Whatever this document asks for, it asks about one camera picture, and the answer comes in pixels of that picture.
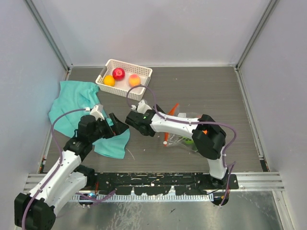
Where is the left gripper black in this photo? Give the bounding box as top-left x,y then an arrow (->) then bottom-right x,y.
89,113 -> 128,142

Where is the yellow fake lemon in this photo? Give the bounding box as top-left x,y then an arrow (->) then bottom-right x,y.
103,75 -> 116,87

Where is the fake peach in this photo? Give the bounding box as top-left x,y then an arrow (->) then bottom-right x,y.
129,74 -> 141,87

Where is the red fake apple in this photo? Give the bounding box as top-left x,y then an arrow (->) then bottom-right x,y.
112,68 -> 126,81

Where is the clear zip bag orange seal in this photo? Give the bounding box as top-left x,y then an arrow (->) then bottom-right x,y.
163,103 -> 201,152

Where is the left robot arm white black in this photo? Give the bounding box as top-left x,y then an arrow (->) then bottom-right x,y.
14,112 -> 129,230

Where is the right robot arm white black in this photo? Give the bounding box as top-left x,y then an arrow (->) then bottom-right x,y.
125,109 -> 227,189

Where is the green fake fruit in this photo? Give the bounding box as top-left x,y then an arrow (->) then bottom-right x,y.
183,138 -> 194,145

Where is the white perforated plastic basket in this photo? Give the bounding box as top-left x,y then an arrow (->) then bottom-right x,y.
95,59 -> 153,101

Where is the teal cloth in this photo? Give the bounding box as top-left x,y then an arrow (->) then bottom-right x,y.
48,80 -> 130,159

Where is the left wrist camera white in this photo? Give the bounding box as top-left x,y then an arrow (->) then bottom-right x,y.
90,104 -> 105,121

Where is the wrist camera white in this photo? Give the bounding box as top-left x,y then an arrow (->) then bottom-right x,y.
90,104 -> 105,121
130,99 -> 152,114

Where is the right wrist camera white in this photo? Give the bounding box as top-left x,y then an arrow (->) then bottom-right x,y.
130,99 -> 152,114

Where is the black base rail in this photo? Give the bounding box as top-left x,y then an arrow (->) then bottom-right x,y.
82,172 -> 226,196

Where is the grey slotted cable duct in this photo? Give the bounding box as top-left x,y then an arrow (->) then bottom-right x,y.
71,191 -> 214,203

